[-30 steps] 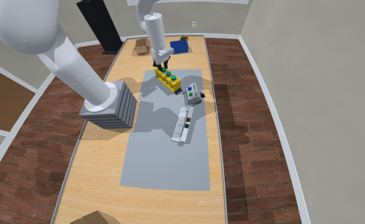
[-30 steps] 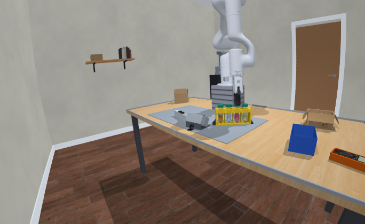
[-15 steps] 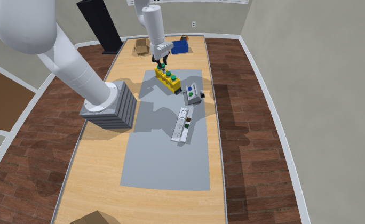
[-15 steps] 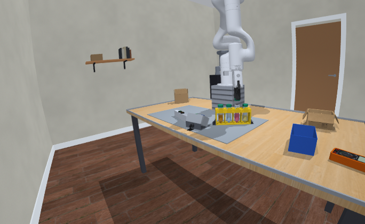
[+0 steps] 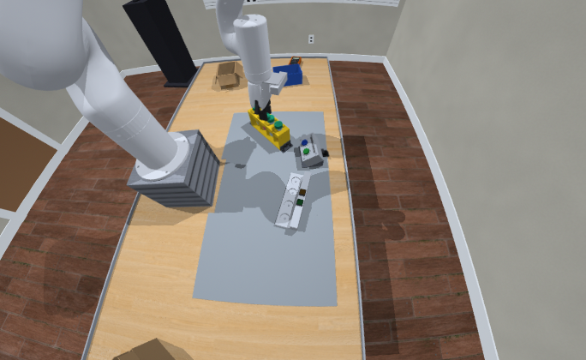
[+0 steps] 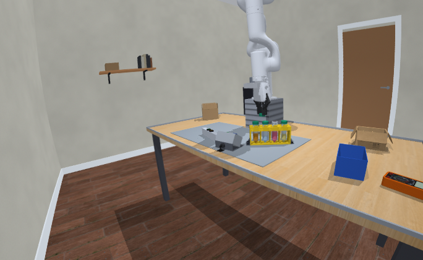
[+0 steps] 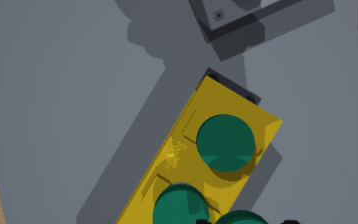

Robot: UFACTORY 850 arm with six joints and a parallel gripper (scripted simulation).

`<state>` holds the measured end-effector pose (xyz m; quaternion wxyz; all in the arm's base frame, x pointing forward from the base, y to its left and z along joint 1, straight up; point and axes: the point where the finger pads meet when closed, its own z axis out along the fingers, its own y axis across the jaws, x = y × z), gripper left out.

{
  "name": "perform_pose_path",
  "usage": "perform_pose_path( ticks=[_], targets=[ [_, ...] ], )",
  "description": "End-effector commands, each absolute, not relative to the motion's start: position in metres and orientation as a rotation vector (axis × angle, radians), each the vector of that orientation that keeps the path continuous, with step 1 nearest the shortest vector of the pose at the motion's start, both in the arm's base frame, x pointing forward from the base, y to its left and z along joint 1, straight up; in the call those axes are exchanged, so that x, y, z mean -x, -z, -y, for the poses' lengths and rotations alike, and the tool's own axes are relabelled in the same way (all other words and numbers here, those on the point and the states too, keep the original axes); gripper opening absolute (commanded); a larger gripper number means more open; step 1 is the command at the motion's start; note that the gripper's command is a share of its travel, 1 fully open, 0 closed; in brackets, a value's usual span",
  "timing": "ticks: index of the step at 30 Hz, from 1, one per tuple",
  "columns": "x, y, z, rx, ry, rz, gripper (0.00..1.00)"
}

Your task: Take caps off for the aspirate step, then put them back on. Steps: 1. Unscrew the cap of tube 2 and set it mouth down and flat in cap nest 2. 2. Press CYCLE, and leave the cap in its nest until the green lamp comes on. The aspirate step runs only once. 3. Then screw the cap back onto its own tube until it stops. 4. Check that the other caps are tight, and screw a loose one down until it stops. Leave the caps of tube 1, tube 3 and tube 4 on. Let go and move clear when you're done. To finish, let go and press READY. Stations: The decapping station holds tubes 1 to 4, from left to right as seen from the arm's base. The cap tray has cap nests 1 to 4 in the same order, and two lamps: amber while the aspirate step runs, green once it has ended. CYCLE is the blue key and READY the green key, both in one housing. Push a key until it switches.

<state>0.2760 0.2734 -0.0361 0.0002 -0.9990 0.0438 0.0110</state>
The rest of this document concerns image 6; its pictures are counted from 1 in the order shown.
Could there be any blue open-top box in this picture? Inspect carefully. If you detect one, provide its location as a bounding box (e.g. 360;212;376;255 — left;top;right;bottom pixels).
334;144;368;181

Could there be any orange multimeter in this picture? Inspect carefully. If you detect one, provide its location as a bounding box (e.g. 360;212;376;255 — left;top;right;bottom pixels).
382;171;423;200

